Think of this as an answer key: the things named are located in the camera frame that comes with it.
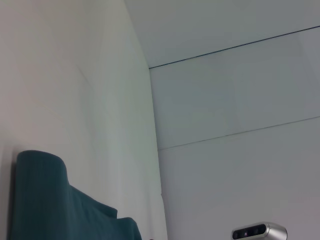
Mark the teal t-shirt with beige print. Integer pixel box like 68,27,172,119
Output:
6,149,144,240

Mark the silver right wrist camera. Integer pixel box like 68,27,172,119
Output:
231,221,289,240

